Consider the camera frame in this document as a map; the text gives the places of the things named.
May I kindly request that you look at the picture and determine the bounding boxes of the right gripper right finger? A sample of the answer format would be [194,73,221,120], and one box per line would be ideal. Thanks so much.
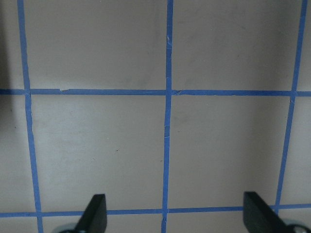
[243,192,288,233]

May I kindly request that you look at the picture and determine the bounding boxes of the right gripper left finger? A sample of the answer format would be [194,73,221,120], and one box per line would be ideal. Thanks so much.
[73,194,107,233]

